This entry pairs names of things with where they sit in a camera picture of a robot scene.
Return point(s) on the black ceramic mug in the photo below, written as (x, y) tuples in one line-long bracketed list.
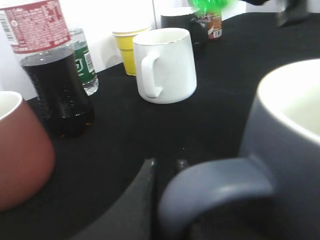
[(187, 18)]

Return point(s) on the black tablecloth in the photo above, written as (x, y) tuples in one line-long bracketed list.
[(94, 169)]

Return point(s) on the clear water bottle green label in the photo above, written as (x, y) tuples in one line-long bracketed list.
[(84, 64)]

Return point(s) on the cola bottle red label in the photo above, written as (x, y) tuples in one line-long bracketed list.
[(40, 40)]

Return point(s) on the brown coffee drink bottle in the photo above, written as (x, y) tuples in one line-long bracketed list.
[(214, 24)]

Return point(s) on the red-brown ceramic mug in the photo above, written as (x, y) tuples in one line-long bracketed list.
[(27, 156)]

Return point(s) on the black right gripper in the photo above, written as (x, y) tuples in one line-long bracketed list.
[(292, 12)]

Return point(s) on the grey-blue ceramic mug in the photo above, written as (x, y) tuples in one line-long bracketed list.
[(279, 160)]

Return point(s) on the green plastic soda bottle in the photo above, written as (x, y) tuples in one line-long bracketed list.
[(210, 6)]

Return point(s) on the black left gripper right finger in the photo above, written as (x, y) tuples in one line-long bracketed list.
[(181, 164)]

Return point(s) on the yellow plastic cup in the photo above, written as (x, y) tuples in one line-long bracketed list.
[(124, 41)]

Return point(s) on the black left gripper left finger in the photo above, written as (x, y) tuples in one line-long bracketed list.
[(131, 216)]

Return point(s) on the white ceramic mug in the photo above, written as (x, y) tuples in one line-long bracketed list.
[(165, 65)]

